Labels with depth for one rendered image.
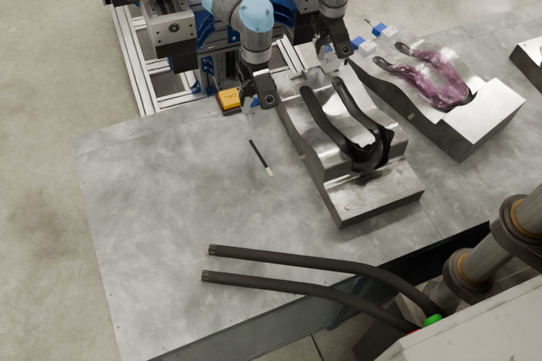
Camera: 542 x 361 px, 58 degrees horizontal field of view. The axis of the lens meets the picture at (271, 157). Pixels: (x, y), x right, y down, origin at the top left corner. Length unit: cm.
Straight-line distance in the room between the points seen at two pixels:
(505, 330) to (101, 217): 107
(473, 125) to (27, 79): 226
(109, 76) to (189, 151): 141
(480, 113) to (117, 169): 108
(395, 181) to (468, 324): 83
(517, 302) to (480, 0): 299
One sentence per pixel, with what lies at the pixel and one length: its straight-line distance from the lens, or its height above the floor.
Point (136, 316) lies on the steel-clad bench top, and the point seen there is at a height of 80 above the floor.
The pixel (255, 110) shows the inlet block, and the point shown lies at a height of 96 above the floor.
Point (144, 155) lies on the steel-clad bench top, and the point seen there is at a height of 80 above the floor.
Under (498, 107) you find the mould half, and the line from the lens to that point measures 162.
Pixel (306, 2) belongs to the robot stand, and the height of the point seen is 95.
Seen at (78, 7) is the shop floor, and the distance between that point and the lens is 327.
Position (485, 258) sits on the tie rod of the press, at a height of 115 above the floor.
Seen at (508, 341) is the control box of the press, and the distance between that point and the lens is 64.
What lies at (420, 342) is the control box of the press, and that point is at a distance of 61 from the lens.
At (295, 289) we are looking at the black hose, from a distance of 122.
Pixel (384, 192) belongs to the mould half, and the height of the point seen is 86.
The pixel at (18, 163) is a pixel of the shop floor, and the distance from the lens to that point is 262.
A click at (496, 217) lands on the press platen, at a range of 94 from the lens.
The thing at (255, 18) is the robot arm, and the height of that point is 130.
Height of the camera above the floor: 203
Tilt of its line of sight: 57 degrees down
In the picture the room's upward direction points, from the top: 4 degrees clockwise
